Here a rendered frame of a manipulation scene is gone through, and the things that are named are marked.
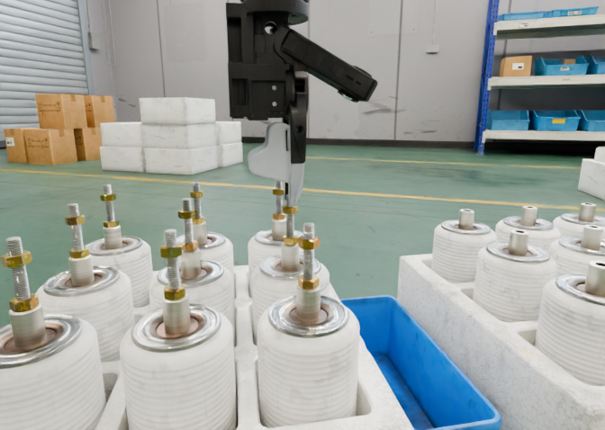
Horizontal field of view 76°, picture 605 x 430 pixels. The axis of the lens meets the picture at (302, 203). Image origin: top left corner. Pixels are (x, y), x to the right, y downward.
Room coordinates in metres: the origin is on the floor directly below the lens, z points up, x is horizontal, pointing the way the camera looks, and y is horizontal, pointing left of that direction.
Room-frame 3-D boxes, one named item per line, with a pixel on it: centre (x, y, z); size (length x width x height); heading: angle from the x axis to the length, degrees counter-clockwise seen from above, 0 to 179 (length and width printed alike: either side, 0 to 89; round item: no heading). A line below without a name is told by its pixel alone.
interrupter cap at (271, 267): (0.45, 0.01, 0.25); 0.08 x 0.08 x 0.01
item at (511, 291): (0.50, -0.29, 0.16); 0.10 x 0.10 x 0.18
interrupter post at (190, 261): (0.43, 0.13, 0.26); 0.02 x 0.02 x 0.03
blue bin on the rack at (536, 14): (4.32, -2.23, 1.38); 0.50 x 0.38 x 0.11; 162
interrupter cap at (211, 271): (0.43, 0.13, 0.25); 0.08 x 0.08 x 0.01
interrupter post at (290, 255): (0.45, 0.01, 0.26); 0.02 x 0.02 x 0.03
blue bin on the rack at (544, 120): (4.18, -2.63, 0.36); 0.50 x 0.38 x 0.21; 162
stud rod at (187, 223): (0.43, 0.13, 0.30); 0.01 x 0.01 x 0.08
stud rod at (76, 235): (0.41, 0.25, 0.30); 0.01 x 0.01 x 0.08
